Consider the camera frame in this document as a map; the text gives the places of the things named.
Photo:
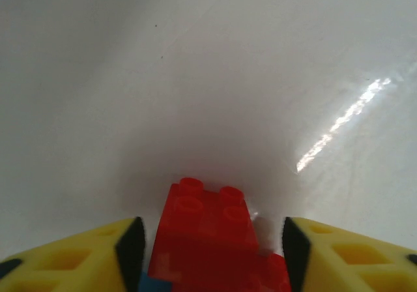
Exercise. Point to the blue lego brick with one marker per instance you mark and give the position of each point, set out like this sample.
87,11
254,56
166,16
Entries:
156,285

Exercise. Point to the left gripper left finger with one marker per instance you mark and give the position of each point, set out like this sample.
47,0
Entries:
65,266

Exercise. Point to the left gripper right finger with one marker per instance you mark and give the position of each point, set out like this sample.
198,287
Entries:
352,266

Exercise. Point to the red lego brick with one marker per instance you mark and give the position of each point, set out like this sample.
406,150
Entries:
202,240
273,272

